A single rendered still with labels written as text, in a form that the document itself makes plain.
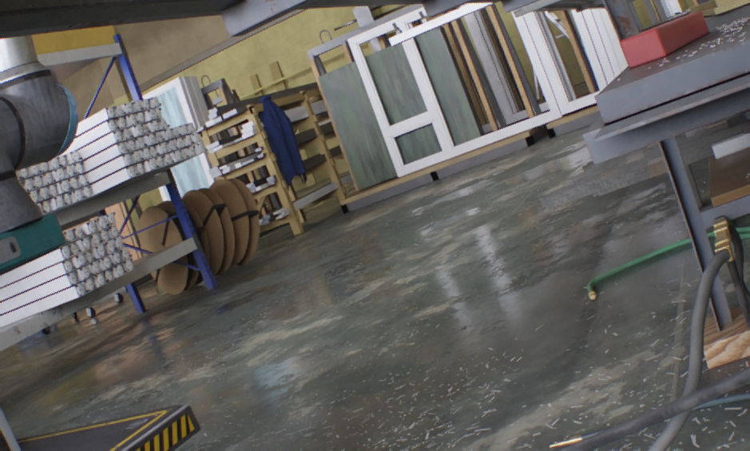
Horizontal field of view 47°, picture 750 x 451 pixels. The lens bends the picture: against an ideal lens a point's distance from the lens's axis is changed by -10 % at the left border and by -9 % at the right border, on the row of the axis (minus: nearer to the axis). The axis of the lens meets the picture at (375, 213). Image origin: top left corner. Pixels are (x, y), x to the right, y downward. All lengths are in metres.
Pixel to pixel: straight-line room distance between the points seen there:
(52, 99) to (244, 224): 5.74
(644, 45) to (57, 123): 1.07
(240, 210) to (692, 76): 6.67
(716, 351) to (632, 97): 0.88
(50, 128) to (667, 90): 1.17
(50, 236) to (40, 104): 0.26
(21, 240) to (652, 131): 1.08
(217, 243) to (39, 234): 5.76
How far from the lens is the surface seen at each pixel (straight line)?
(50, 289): 5.35
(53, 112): 1.77
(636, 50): 1.25
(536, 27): 8.18
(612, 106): 0.95
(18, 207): 1.61
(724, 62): 0.94
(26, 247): 1.61
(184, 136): 6.25
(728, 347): 1.74
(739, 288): 1.62
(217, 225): 7.31
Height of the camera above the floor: 0.64
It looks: 5 degrees down
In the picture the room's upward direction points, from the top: 22 degrees counter-clockwise
